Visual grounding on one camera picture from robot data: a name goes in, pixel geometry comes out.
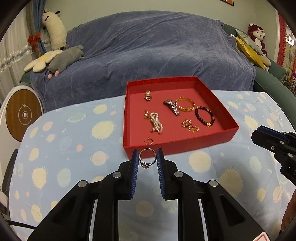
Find white long plush toy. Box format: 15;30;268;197
42;11;67;50

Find grey plush toy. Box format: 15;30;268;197
48;45;84;79

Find red bow curtain tie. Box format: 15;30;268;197
28;32;40;52

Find black cable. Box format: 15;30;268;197
4;219;38;230

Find grey green pillow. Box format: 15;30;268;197
235;29;264;56

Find gold chain bracelet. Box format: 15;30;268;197
175;97;195;113

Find red jewelry box tray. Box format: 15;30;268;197
123;76;239;157

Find green sofa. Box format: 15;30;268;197
223;22;296;98

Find gold hoop earring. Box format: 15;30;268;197
144;138;154;146

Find dark bead bracelet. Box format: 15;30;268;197
194;105;215;127

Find round wooden white device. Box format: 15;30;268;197
1;85;43;143

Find blue sofa cover blanket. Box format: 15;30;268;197
30;11;256;111

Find silver gemstone ring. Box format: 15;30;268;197
138;148;158;171

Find thin gold chain necklace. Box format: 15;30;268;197
181;118;200;133

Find white sheer curtain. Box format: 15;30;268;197
0;9;33;102

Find white pearl bracelet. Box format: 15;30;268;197
148;111;165;135

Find right hand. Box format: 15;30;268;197
280;190;296;233

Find yellow pillow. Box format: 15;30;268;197
234;37;266;70

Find blue curtain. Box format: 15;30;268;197
32;0;46;55

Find framed wall picture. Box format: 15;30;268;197
221;0;234;6

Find white flower plush cushion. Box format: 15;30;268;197
23;50;63;73

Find silver wristwatch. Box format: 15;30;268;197
163;99;180;116

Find red monkey plush toy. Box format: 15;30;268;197
248;24;267;56

